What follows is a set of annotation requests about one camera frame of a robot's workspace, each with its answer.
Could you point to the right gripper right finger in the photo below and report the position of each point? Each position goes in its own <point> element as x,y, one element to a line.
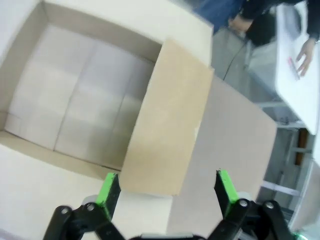
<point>228,192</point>

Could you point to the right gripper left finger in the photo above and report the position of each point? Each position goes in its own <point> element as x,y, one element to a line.
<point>106,192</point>

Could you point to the brown cardboard shipping box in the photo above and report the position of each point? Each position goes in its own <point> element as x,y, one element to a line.
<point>170,120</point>

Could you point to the person's right forearm dark sleeve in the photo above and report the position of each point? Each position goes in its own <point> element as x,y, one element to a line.
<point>255,8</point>

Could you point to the person's left forearm dark sleeve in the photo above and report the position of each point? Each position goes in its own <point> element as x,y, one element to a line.
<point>313,17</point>

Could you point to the person's left hand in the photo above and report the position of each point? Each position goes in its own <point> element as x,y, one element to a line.
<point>306,56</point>

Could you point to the person's right hand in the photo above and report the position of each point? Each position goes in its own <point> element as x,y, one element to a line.
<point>238,23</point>

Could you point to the large white side table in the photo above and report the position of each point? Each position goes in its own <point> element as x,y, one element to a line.
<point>287,100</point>

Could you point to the blue jeans of person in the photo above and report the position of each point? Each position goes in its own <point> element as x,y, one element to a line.
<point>212,10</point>

